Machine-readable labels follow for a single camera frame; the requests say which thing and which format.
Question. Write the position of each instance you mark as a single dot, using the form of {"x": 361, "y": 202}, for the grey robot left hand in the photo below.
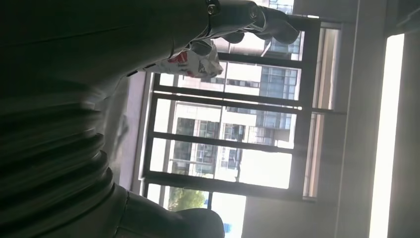
{"x": 98, "y": 39}

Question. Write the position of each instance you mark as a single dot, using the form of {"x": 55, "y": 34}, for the grey courier bag package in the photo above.
{"x": 193, "y": 65}

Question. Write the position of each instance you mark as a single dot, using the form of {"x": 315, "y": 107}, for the building outside window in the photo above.
{"x": 197, "y": 115}

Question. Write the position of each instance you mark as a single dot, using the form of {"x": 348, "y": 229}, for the green tree outside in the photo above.
{"x": 187, "y": 198}

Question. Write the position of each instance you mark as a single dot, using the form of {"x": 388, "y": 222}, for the bright narrow window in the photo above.
{"x": 387, "y": 131}

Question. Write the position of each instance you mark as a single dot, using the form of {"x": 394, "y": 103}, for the dark window frame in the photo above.
{"x": 229, "y": 98}

